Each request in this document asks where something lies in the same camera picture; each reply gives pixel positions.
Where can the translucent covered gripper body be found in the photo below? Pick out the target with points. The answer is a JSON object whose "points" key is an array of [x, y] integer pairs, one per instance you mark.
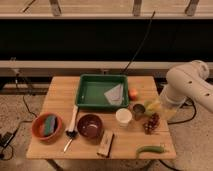
{"points": [[171, 101]]}

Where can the white towel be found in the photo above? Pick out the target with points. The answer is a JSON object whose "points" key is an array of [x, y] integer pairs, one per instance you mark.
{"points": [[114, 95]]}

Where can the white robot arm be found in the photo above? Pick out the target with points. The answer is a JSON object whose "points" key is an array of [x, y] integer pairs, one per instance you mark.
{"points": [[186, 81]]}

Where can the small metal cup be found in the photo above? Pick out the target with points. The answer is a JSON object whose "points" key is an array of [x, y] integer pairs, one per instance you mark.
{"points": [[138, 111]]}

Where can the white paper cup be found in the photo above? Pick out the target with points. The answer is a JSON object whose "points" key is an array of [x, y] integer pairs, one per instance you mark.
{"points": [[123, 116]]}

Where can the bunch of dark grapes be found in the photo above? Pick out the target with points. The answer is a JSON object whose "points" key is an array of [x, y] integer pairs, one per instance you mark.
{"points": [[151, 124]]}

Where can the orange fruit toy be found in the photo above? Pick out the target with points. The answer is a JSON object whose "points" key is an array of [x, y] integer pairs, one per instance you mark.
{"points": [[133, 94]]}

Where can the wooden block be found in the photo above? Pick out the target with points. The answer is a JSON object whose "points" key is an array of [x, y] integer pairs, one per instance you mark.
{"points": [[106, 142]]}

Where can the green plastic tray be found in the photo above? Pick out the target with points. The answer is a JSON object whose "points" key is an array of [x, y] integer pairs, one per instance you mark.
{"points": [[91, 89]]}

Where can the dark red bowl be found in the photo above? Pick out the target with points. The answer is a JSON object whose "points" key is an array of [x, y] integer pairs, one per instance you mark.
{"points": [[90, 126]]}

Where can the wooden table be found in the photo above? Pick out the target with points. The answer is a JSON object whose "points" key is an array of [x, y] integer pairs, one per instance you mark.
{"points": [[60, 99]]}

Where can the green blue sponge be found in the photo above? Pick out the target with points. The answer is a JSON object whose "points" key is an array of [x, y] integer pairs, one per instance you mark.
{"points": [[49, 125]]}

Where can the orange bowl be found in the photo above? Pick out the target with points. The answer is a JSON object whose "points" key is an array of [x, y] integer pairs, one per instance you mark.
{"points": [[38, 126]]}

